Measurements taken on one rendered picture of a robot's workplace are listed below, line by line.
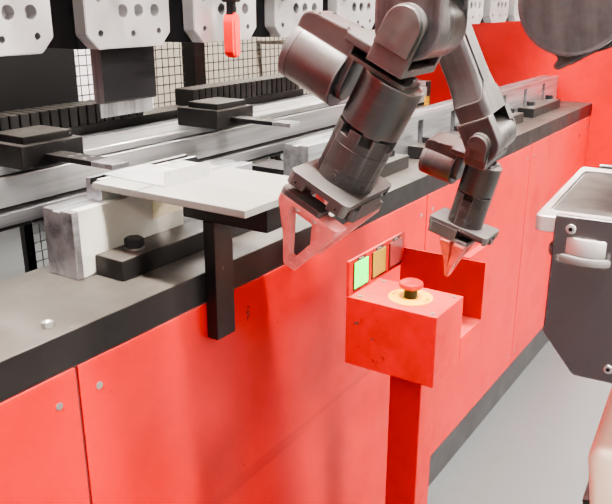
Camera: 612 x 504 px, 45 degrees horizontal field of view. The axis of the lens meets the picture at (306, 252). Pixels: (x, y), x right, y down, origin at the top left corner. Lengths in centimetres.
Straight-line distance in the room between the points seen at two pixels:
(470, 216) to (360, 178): 56
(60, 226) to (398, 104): 55
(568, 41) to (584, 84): 243
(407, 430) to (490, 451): 96
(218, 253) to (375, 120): 44
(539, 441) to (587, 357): 160
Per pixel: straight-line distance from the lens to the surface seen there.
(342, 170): 67
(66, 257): 106
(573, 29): 57
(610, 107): 299
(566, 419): 251
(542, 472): 224
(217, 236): 102
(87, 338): 92
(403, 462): 139
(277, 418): 131
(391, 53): 63
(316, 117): 193
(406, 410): 133
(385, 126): 65
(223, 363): 113
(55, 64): 167
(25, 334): 91
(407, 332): 118
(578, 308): 76
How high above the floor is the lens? 124
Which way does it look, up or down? 19 degrees down
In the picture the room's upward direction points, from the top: straight up
